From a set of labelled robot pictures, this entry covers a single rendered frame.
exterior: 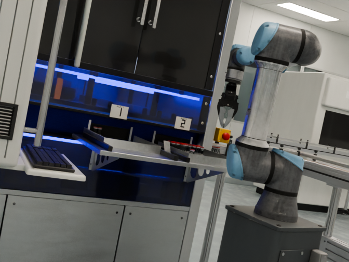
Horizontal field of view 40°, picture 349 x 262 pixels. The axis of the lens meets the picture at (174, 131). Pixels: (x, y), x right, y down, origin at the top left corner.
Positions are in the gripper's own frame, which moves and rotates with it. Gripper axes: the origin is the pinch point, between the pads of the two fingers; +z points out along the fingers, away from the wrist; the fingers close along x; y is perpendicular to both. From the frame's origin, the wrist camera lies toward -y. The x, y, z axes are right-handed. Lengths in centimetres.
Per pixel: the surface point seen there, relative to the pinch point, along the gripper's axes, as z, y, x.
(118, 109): 3, 13, 50
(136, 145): 16.0, -8.1, 34.1
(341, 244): 49, 53, -75
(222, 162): 16.2, 0.4, -2.8
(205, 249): 71, 64, -5
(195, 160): 17.1, -6.3, 8.7
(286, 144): 6, 407, -86
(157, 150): 16.7, -3.1, 25.7
